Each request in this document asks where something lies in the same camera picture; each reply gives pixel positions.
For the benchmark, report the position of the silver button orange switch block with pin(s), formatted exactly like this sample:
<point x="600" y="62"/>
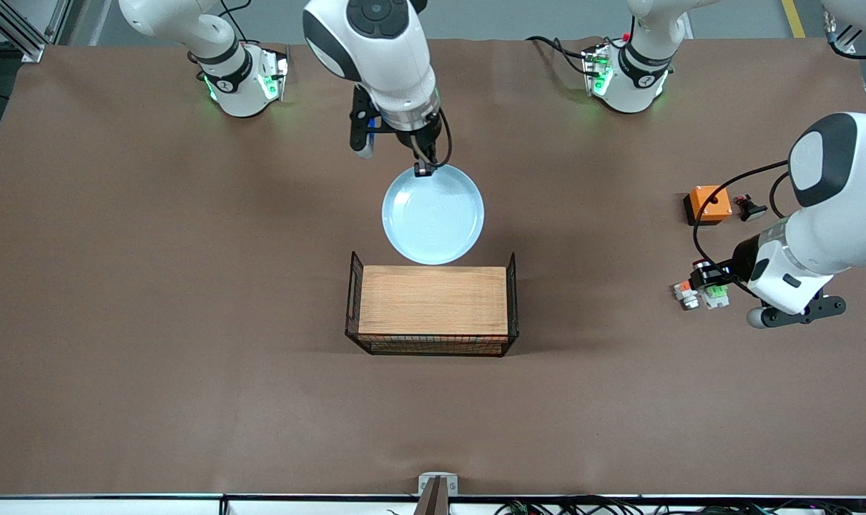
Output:
<point x="685" y="292"/>

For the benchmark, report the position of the metal connector bracket green light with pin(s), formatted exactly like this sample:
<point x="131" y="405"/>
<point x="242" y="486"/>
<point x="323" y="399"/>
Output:
<point x="272" y="79"/>
<point x="597" y="71"/>

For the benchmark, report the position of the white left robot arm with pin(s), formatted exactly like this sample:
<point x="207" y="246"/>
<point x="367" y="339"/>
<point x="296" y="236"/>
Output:
<point x="833" y="214"/>

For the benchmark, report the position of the wooden board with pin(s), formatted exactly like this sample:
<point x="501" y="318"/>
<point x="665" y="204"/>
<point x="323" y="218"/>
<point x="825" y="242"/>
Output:
<point x="432" y="300"/>

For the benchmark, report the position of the light blue round plate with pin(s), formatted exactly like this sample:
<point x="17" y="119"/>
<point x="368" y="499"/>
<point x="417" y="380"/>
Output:
<point x="432" y="218"/>

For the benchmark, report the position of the brown tapered post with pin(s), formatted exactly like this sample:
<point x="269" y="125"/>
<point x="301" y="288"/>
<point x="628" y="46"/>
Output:
<point x="436" y="501"/>

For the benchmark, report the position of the brown paper table cover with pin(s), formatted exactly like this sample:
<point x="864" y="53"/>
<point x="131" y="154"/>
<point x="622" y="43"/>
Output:
<point x="432" y="422"/>

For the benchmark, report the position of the orange button box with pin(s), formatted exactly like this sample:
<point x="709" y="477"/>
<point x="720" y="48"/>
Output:
<point x="711" y="205"/>

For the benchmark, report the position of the red button green switch block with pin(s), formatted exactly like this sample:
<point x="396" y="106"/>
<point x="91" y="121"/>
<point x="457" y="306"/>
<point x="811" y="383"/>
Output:
<point x="717" y="297"/>

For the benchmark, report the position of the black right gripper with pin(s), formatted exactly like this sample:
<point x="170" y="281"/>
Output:
<point x="422" y="141"/>

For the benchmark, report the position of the grey metal bracket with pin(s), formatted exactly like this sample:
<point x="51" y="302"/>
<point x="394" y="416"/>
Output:
<point x="427" y="479"/>

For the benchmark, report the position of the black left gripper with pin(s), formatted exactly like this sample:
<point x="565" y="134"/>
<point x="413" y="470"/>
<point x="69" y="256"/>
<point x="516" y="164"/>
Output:
<point x="741" y="260"/>

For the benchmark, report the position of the small black red switch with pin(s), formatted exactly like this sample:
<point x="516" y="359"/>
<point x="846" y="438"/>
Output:
<point x="747" y="207"/>

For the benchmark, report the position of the aluminium frame profile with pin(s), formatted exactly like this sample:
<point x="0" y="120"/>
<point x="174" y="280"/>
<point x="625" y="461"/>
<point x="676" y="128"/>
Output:
<point x="28" y="39"/>

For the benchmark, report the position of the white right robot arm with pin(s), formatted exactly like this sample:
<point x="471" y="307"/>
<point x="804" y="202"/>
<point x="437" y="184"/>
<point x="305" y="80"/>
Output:
<point x="382" y="57"/>

